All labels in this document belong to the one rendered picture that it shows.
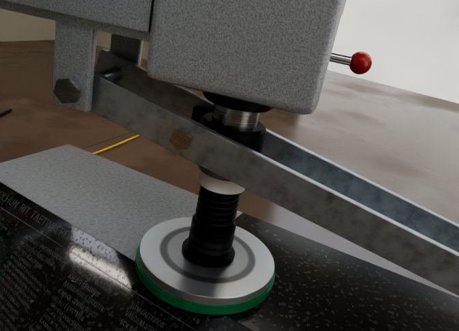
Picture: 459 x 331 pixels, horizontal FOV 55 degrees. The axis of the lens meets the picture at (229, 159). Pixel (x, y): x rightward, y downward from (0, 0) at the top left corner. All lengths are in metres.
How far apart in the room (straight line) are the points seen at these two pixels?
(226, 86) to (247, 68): 0.03
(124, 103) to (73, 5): 0.13
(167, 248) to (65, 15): 0.36
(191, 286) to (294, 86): 0.31
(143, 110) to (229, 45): 0.16
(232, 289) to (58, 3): 0.43
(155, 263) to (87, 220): 0.19
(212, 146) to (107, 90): 0.15
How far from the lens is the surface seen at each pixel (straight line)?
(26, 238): 0.84
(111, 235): 0.77
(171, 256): 0.69
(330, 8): 0.48
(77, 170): 0.98
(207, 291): 0.63
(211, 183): 0.62
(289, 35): 0.48
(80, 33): 0.58
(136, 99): 0.59
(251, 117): 0.59
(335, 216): 0.59
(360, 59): 0.65
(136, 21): 0.53
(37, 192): 0.89
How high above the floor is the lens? 1.24
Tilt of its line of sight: 21 degrees down
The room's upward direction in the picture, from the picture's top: 11 degrees clockwise
